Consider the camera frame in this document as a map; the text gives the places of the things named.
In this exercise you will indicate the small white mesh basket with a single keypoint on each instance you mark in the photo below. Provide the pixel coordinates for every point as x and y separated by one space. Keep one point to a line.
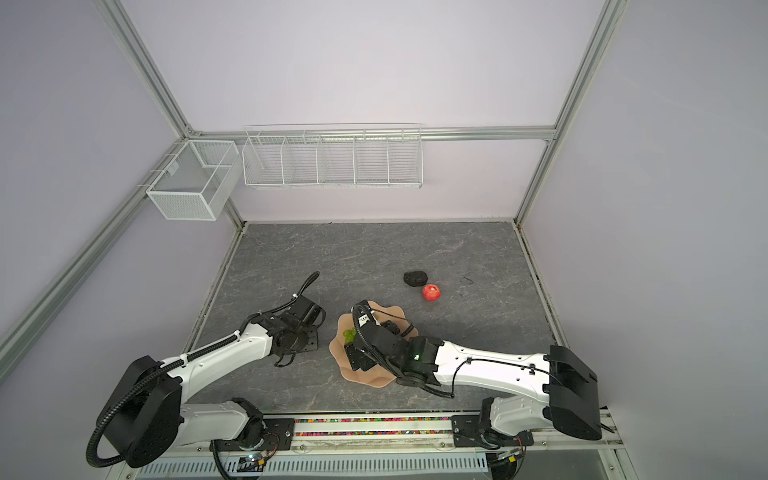
197 181

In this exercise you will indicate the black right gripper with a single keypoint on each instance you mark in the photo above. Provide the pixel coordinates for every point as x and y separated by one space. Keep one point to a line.
356 356

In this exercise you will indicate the aluminium front rail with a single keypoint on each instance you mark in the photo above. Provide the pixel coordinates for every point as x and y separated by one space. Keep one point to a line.
413 432

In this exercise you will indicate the long white wire basket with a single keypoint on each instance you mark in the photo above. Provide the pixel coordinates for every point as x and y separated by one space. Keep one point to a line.
333 155

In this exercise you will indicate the red fake apple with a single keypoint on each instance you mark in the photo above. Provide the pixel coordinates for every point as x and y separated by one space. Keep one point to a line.
431 292

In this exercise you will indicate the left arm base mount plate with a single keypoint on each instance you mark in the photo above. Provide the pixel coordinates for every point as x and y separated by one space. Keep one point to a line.
270 434

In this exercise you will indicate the dark fake avocado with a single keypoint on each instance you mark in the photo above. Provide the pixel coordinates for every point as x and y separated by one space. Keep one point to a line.
416 278

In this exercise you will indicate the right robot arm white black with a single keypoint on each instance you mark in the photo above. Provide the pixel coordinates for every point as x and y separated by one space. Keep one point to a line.
529 391

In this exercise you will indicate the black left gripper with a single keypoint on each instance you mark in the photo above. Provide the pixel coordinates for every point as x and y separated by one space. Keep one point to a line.
312 345

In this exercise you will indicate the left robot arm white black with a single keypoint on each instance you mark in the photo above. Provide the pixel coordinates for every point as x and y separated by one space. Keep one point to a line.
149 412

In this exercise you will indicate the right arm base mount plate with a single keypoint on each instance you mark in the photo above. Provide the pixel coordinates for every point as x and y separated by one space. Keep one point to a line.
467 432

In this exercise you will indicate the green fake grape bunch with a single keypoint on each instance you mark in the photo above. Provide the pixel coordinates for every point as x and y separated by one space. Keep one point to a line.
348 336

